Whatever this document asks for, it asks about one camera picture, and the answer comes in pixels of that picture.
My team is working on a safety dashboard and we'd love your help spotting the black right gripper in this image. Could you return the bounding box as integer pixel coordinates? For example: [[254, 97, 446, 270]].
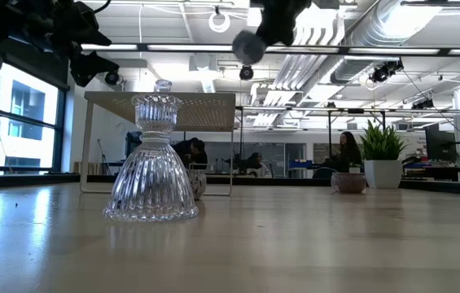
[[255, 0, 313, 47]]

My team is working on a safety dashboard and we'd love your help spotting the black tripod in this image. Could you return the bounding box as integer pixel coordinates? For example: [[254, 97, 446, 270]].
[[96, 138, 113, 177]]

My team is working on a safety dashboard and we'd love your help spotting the clear ribbed glass candlestick holder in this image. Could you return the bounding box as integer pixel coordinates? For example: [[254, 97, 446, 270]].
[[154, 79, 173, 95], [103, 93, 199, 223]]

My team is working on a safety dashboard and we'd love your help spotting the white perforated metal shelf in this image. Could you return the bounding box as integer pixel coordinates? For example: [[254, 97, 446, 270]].
[[79, 90, 238, 197]]

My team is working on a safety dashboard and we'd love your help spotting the black ceiling spotlight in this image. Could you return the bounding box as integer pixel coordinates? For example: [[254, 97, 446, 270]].
[[239, 64, 256, 82], [104, 69, 122, 87], [369, 58, 405, 85], [411, 97, 436, 111]]

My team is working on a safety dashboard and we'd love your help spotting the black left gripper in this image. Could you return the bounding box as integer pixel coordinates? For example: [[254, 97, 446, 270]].
[[0, 0, 120, 88]]

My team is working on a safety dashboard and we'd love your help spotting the green plant in white pot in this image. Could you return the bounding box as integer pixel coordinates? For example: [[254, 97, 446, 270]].
[[359, 119, 408, 190]]

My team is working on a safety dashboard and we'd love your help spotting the blue patterned candle jar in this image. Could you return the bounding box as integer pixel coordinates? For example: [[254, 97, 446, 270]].
[[231, 28, 268, 66]]

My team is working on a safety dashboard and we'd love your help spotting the black computer monitor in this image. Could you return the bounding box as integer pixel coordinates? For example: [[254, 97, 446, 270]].
[[424, 123, 458, 164]]

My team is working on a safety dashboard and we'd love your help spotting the person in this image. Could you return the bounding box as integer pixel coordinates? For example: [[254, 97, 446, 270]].
[[245, 151, 274, 179], [170, 137, 209, 168], [326, 130, 363, 174]]

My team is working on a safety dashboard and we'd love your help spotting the white purple patterned candle jar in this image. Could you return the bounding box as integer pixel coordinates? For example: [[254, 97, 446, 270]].
[[186, 168, 208, 201]]

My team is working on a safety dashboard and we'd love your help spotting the black window frame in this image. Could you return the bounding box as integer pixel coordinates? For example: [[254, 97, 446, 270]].
[[0, 56, 70, 177]]

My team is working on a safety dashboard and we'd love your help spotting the white ceiling ring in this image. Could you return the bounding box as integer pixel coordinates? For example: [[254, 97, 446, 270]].
[[208, 11, 232, 34]]

